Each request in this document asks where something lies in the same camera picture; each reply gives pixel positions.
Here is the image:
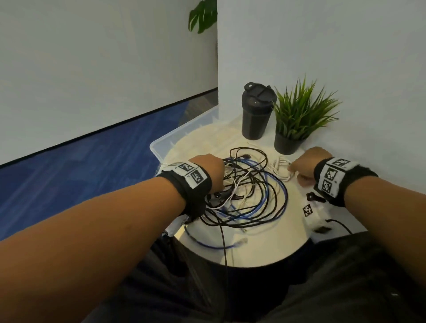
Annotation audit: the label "person's right hand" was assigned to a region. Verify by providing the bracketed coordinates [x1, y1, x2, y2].
[287, 146, 334, 187]

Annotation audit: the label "person's left hand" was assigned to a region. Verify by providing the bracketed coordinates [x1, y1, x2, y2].
[190, 154, 227, 194]

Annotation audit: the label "thick white usb cable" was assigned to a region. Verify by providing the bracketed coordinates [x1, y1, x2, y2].
[271, 157, 295, 182]

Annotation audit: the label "clear plastic storage bin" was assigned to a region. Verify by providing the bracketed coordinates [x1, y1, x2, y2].
[149, 106, 220, 170]

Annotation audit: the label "blue network cable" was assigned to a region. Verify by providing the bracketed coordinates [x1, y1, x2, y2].
[183, 158, 288, 250]

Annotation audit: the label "person's left forearm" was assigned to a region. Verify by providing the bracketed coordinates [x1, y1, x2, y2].
[0, 175, 187, 323]

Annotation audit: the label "person's right forearm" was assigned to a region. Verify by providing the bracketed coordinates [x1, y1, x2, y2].
[343, 175, 426, 290]

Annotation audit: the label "person's dark trousers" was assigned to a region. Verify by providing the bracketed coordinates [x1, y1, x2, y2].
[83, 229, 426, 323]

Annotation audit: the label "black marker wristband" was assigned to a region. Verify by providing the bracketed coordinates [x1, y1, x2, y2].
[156, 161, 213, 220]
[312, 157, 379, 208]

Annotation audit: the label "small potted grass plant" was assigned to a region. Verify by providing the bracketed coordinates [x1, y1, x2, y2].
[271, 76, 342, 156]

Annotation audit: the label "black tumbler with lid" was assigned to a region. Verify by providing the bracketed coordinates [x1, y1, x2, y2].
[241, 82, 277, 140]

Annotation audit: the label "round white table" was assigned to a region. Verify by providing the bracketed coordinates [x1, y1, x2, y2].
[162, 119, 315, 268]

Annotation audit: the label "large leafy green plant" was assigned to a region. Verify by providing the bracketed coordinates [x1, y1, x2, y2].
[188, 0, 219, 34]

